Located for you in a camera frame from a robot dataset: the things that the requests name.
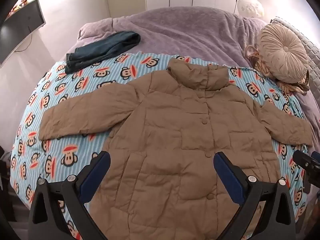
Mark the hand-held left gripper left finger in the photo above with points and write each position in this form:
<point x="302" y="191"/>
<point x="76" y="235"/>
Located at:
<point x="96" y="172"/>

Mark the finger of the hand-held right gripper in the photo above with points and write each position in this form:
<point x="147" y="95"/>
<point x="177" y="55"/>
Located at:
<point x="301" y="158"/>
<point x="316" y="156"/>

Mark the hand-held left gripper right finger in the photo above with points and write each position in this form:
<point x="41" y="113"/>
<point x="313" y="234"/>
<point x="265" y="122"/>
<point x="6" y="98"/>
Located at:
<point x="227" y="177"/>

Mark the brown quilted puffer jacket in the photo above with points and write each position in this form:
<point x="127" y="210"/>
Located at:
<point x="175" y="130"/>

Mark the blue striped monkey print blanket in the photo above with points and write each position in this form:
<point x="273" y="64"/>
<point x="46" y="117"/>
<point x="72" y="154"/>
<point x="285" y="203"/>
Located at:
<point x="62" y="100"/>

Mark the round beige pleated cushion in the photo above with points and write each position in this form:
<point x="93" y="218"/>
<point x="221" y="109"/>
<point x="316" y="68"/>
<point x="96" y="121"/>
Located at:
<point x="282" y="52"/>

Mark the grey quilted headboard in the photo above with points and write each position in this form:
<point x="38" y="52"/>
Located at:
<point x="310" y="45"/>

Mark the dark blue jeans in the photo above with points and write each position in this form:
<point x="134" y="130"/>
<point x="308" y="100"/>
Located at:
<point x="100" y="50"/>

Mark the purple fleece blanket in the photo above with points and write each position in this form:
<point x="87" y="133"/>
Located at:
<point x="187" y="30"/>

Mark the white patterned pillow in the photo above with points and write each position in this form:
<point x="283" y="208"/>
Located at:
<point x="250" y="6"/>

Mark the grey flat monitor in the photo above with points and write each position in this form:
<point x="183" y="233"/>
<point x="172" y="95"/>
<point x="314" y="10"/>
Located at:
<point x="17" y="30"/>

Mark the orange flower decoration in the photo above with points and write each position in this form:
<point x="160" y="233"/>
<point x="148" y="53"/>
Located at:
<point x="18" y="5"/>

